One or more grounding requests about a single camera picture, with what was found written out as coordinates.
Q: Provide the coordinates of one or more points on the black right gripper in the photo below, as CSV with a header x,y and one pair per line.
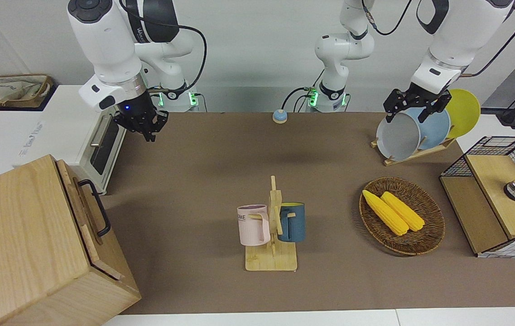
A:
x,y
141,118

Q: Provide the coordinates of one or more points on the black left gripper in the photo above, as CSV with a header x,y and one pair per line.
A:
x,y
420,97

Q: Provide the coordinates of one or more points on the light wooden drawer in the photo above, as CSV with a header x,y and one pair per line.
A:
x,y
83,217

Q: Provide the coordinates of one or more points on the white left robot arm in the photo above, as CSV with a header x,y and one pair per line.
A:
x,y
456,31

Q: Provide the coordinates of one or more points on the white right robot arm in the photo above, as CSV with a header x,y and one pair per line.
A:
x,y
103,40

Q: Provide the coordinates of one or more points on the grey plate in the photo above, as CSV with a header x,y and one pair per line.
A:
x,y
397,138

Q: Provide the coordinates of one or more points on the light blue plate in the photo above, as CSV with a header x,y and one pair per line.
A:
x,y
436,129

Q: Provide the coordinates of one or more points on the wooden plate rack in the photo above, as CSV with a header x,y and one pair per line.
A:
x,y
425,154

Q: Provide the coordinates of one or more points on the white toaster oven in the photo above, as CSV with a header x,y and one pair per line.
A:
x,y
103,151

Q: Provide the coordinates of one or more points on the yellow plate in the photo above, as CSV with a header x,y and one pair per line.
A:
x,y
464,113

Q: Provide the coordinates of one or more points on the yellow corn cob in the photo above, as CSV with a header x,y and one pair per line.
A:
x,y
386,213
404,211

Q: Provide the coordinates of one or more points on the brown table mat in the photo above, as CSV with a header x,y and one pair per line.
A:
x,y
239,154

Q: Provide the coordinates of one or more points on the brown storage basket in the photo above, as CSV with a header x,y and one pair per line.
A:
x,y
45,93

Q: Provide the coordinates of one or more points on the round brown wicker basket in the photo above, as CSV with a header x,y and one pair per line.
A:
x,y
425,240

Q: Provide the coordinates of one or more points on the round blue button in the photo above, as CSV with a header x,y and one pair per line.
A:
x,y
280,117

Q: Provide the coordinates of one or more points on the pink mug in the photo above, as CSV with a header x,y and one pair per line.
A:
x,y
252,226

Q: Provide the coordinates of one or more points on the dark blue mug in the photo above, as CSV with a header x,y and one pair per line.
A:
x,y
294,224

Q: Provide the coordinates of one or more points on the wooden mug tree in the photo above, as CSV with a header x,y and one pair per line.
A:
x,y
271,262

